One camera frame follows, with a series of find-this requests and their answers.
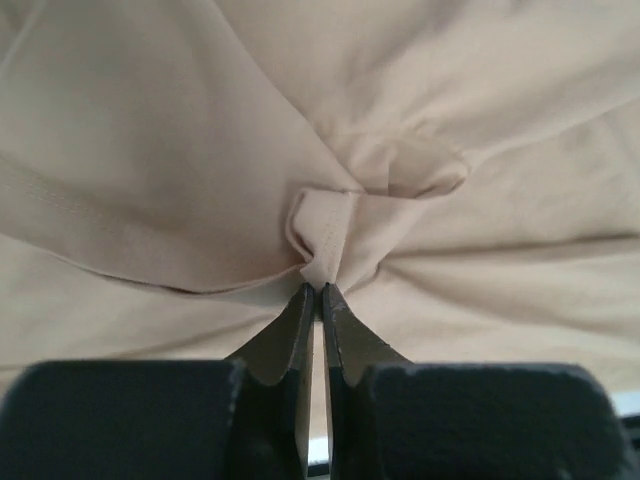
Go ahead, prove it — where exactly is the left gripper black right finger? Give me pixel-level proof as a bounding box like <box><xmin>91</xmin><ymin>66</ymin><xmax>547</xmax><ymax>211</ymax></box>
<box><xmin>321</xmin><ymin>284</ymin><xmax>635</xmax><ymax>479</ymax></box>

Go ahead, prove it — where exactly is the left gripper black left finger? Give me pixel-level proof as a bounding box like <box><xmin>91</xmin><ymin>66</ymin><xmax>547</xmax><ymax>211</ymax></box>
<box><xmin>1</xmin><ymin>285</ymin><xmax>314</xmax><ymax>479</ymax></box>

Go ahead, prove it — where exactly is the beige t shirt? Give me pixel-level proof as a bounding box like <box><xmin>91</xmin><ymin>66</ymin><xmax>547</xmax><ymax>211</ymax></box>
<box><xmin>0</xmin><ymin>0</ymin><xmax>640</xmax><ymax>391</ymax></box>

